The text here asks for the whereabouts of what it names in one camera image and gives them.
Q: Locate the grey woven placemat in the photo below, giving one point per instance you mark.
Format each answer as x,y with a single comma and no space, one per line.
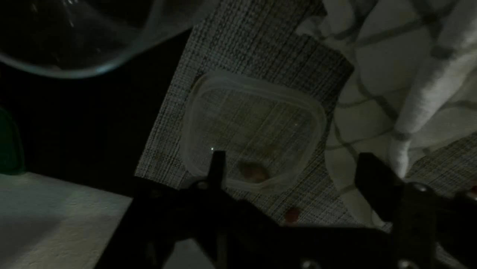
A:
258,45

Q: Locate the white checkered kitchen towel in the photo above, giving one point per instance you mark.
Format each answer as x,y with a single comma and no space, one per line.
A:
396,75

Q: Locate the clear square lunch box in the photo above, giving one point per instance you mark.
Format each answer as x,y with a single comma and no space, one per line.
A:
253,124

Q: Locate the small clear glass bowl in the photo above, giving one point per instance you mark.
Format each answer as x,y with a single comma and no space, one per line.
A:
74,35

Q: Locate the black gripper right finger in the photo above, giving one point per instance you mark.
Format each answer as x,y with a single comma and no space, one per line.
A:
396,218

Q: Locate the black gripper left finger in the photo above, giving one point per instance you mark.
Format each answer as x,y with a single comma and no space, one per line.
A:
213,218

